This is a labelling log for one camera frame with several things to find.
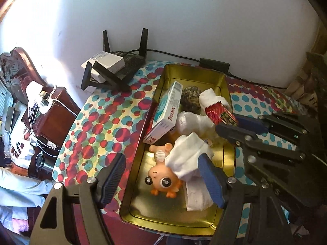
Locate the black power adapter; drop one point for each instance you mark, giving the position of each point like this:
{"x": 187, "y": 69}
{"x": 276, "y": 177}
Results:
{"x": 214, "y": 64}

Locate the white plastic bag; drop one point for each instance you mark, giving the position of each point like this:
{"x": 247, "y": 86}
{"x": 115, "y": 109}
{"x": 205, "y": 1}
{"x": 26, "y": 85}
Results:
{"x": 191, "y": 122}

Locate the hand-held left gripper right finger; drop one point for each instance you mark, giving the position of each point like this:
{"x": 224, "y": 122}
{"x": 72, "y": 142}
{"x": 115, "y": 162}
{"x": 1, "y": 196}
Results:
{"x": 209, "y": 178}

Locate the red and white medicine box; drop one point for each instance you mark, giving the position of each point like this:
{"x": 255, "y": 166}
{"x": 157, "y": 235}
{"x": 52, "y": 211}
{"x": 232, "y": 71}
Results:
{"x": 166, "y": 112}

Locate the light blue cloth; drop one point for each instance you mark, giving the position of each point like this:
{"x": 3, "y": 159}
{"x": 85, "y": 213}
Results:
{"x": 20, "y": 186}

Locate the grey laptop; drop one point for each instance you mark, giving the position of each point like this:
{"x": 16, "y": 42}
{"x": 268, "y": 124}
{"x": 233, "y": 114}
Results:
{"x": 11, "y": 120}

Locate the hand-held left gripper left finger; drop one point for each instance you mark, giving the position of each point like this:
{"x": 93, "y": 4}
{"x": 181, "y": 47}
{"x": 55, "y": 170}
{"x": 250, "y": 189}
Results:
{"x": 112, "y": 176}

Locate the gold metal tin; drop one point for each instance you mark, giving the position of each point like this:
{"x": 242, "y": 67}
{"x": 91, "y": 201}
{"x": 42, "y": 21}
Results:
{"x": 143, "y": 209}

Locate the brown wooden nightstand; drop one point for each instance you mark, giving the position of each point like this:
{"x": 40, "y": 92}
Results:
{"x": 58, "y": 112}

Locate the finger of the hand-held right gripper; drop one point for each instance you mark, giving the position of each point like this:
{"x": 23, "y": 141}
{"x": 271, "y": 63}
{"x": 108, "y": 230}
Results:
{"x": 250, "y": 123}
{"x": 232, "y": 134}

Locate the polka dot tablecloth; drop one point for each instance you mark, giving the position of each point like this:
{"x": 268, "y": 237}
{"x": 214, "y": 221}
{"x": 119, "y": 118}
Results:
{"x": 102, "y": 117}

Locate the metal mug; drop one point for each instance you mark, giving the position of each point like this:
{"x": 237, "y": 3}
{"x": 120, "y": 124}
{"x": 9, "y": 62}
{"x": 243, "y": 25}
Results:
{"x": 42, "y": 163}

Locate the black router with antennas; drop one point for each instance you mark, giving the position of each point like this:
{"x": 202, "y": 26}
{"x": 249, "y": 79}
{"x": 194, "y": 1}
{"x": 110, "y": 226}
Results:
{"x": 127, "y": 66}

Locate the woven yarn ball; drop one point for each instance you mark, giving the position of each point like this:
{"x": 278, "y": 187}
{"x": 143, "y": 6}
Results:
{"x": 190, "y": 98}

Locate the red snack packet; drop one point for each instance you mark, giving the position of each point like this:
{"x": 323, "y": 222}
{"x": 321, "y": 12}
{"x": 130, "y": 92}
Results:
{"x": 219, "y": 113}

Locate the white power strip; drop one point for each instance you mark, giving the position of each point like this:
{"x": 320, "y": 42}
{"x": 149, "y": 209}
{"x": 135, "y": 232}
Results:
{"x": 34, "y": 89}

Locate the carved wooden headboard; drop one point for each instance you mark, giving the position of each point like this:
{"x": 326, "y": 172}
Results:
{"x": 18, "y": 63}

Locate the orange doll with white coat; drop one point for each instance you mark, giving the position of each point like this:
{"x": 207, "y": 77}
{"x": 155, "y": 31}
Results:
{"x": 161, "y": 176}

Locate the white cloth with dark print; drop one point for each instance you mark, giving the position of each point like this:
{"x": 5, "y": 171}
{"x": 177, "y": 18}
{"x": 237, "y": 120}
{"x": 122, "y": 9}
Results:
{"x": 21, "y": 149}

